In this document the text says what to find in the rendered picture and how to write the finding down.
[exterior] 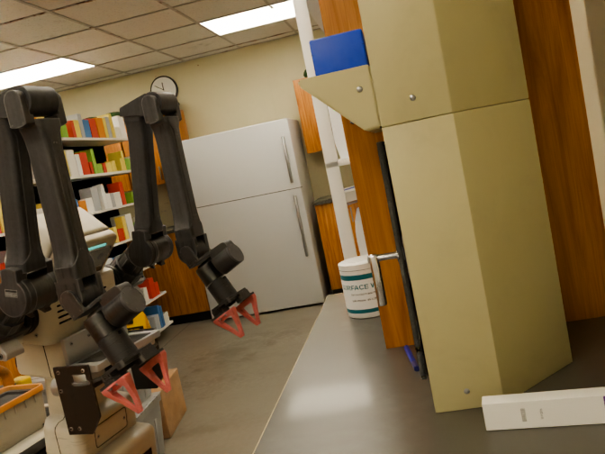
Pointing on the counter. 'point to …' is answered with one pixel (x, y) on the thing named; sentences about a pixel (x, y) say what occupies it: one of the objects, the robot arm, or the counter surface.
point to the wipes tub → (358, 287)
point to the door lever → (380, 274)
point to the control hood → (347, 95)
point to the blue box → (338, 52)
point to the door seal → (409, 276)
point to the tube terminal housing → (468, 195)
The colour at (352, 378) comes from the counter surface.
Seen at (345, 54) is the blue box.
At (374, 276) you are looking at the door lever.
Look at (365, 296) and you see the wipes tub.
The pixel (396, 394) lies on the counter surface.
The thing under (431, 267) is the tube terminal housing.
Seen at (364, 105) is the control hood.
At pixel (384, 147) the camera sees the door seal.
